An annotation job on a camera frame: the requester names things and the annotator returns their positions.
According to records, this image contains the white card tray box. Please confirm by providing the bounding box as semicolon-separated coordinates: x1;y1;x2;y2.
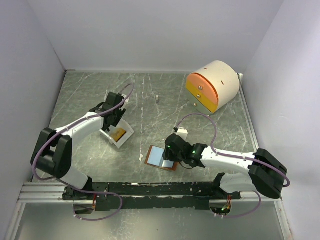
99;119;134;149

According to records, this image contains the brown leather card holder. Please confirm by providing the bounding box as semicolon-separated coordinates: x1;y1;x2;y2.
144;145;178;172

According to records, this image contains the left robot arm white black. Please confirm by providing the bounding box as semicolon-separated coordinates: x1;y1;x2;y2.
30;92;128;200

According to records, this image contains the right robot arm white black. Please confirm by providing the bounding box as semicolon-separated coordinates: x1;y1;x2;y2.
162;133;290;199

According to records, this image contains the stack of cards in tray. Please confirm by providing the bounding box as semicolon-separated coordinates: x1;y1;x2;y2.
109;127;127;143

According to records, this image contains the cream round drawer cabinet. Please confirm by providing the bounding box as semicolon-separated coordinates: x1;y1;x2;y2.
185;60;240;115

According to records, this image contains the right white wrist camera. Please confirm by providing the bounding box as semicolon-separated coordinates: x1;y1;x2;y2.
173;127;188;141

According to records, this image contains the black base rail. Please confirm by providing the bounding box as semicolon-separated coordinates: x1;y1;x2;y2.
62;181;242;212

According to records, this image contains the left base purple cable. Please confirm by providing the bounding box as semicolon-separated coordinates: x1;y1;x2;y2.
72;191;125;222

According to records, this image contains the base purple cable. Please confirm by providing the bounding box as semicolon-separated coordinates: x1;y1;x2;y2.
72;191;125;222
213;192;262;219

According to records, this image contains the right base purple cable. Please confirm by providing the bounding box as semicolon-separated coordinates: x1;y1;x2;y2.
213;192;262;219

